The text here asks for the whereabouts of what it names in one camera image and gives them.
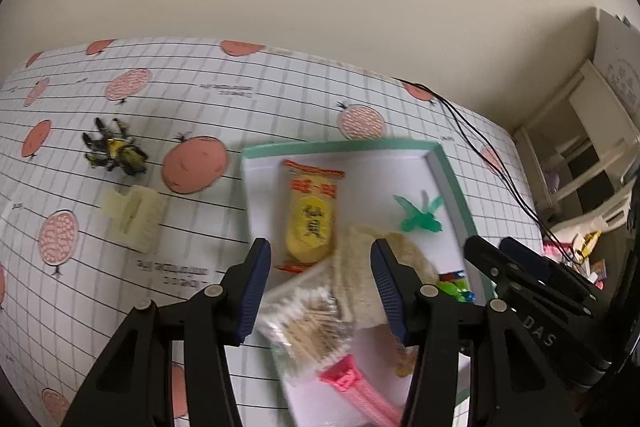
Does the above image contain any black cable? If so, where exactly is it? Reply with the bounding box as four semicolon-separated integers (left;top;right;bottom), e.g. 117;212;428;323
394;77;582;263

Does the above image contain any pomegranate print grid bedsheet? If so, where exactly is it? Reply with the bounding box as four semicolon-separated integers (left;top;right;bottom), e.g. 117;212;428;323
1;38;542;426

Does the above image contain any cotton swabs plastic bag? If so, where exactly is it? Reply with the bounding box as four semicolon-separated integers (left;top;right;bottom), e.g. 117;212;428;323
256;259;354;383

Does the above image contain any cream square hair claw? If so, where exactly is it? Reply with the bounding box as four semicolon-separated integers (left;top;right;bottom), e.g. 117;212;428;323
101;185;167;254

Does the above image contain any yellow rice cracker packet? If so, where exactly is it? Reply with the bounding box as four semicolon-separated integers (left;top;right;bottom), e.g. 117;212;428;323
277;159;345;274

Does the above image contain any green plastic dragonfly toy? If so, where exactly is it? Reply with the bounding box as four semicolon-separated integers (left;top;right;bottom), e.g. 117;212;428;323
394;191;444;233

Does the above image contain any cream lace scrunchie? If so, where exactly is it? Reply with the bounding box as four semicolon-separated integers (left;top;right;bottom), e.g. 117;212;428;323
333;225;439;329

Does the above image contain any white wooden shelf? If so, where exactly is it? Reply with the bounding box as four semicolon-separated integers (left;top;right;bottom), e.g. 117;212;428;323
514;9;639;223

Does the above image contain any clutter pile on floor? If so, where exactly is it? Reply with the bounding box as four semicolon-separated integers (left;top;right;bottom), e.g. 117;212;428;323
542;231;608;289

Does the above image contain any teal shallow cardboard tray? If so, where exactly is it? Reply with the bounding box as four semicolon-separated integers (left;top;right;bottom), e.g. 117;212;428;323
242;139;494;426

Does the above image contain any black gold robot toy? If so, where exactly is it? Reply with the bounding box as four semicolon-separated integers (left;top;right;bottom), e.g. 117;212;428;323
81;117;149;176

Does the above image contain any pink hair clip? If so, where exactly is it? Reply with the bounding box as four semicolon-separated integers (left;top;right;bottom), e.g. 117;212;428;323
319;355;402;427

